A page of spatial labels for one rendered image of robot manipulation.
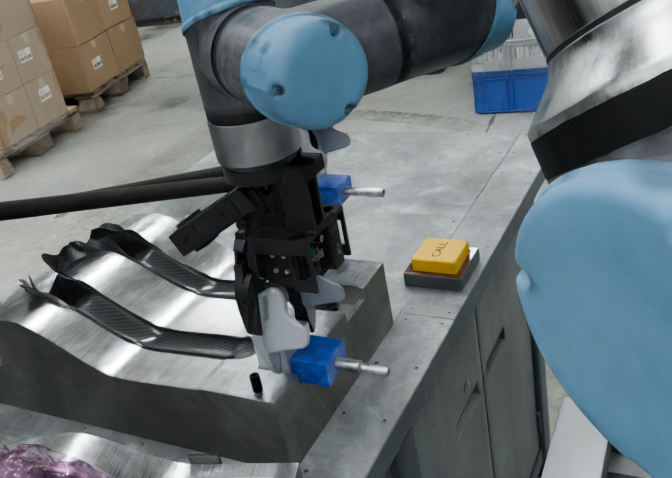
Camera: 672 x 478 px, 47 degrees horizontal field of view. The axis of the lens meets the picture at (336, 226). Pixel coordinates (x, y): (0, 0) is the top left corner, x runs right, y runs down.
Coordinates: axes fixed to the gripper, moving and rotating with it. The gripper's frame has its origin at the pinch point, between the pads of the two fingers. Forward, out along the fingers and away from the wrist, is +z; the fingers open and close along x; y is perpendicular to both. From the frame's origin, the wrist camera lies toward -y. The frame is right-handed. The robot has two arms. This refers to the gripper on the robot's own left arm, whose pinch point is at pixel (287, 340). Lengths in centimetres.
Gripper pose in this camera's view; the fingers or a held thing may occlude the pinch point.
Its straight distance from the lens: 78.8
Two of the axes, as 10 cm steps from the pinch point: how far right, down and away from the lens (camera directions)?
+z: 1.7, 8.8, 4.4
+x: 4.4, -4.7, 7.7
